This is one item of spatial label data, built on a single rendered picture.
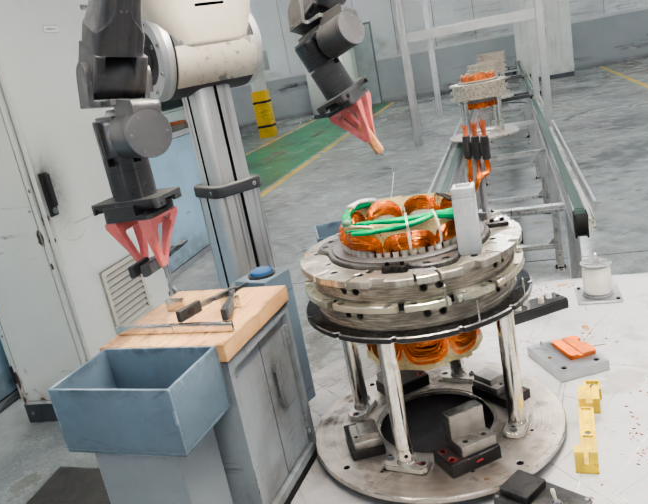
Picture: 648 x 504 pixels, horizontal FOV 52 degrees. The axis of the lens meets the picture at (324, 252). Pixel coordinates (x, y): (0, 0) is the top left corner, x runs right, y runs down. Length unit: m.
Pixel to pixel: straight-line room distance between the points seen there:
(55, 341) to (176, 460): 2.41
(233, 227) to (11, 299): 2.04
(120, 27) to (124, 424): 0.46
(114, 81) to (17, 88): 2.15
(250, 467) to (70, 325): 2.27
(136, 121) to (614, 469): 0.76
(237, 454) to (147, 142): 0.41
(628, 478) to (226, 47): 0.95
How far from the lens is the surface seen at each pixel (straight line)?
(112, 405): 0.80
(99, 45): 0.86
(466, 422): 0.97
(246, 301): 0.95
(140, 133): 0.81
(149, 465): 0.84
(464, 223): 0.87
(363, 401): 1.12
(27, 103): 3.04
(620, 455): 1.03
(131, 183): 0.88
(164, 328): 0.90
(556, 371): 1.21
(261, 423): 0.93
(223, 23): 1.28
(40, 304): 3.15
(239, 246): 1.32
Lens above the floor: 1.37
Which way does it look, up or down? 16 degrees down
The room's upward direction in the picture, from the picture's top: 11 degrees counter-clockwise
